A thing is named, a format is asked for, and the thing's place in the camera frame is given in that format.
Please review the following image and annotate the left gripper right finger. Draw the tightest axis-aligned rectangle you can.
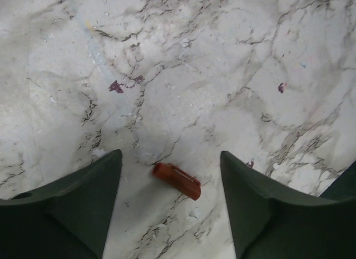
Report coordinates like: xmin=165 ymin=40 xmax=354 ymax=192
xmin=220 ymin=151 xmax=355 ymax=258

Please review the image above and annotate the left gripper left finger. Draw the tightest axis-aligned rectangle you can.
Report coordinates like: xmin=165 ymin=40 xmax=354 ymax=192
xmin=1 ymin=150 xmax=122 ymax=258

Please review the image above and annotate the red marker cap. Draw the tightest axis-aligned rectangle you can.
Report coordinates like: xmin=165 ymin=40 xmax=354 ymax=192
xmin=152 ymin=163 xmax=201 ymax=201

